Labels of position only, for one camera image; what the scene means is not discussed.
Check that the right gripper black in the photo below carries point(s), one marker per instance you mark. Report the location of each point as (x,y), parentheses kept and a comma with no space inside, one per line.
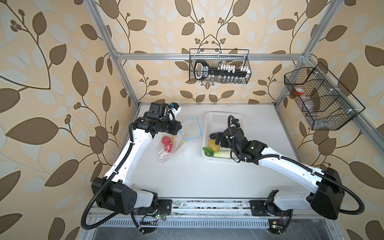
(223,143)

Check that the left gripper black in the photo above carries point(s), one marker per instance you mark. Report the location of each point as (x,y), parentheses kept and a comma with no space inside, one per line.
(176,125)

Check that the red apple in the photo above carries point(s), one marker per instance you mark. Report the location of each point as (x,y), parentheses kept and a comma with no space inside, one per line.
(168,148)
(166,140)

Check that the yellow potato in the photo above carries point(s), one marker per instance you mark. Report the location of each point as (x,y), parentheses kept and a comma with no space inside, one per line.
(213,146)

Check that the clear zip top bag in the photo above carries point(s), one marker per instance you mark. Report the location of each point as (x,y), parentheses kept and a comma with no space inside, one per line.
(191,131)

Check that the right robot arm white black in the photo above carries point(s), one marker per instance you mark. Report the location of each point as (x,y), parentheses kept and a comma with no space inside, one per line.
(323,191)

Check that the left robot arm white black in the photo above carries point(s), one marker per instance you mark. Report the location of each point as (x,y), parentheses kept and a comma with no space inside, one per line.
(114,191)

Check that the dark purple eggplant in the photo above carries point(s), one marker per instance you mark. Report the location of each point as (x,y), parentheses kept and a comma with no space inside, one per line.
(215,135)

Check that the white plastic perforated basket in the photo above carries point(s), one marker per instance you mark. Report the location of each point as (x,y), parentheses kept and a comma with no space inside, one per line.
(218,122)

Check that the white radish green leaves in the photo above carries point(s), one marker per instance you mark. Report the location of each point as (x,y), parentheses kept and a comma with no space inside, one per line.
(218,154)

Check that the black white tool in basket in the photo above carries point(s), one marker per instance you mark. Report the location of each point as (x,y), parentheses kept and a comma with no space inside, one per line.
(202,70)

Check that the red capped bottle in basket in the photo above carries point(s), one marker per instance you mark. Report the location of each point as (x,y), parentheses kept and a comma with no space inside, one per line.
(298,92)

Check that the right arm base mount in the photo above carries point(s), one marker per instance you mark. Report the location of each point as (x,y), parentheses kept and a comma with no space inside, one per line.
(279,221)

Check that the black wire basket back wall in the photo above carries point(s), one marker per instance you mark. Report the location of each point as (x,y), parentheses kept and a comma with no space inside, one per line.
(237,57)

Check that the black wire basket wall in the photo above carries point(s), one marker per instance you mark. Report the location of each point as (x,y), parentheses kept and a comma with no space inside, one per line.
(328,104)
(237,57)

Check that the aluminium frame rail front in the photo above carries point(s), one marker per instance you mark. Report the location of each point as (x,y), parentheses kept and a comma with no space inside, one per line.
(212,208)

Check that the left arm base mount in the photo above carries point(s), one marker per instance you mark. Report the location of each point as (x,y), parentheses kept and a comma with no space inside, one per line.
(146,220)

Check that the black wire basket right wall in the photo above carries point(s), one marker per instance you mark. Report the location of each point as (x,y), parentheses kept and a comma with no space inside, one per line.
(328,104)

